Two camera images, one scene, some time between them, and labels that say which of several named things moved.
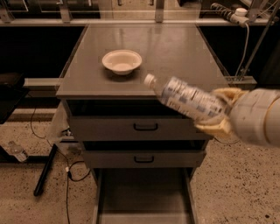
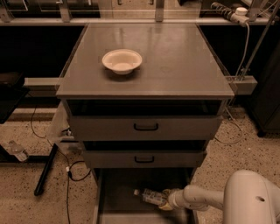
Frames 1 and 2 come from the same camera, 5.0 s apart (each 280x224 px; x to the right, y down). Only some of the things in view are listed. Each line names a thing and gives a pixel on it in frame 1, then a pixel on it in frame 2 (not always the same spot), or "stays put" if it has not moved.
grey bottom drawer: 144,195 stays put
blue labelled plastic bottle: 188,97 to 150,196
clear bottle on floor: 17,151 stays put
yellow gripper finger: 230,93 to 166,192
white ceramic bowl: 122,61 stays put
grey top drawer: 130,120 stays put
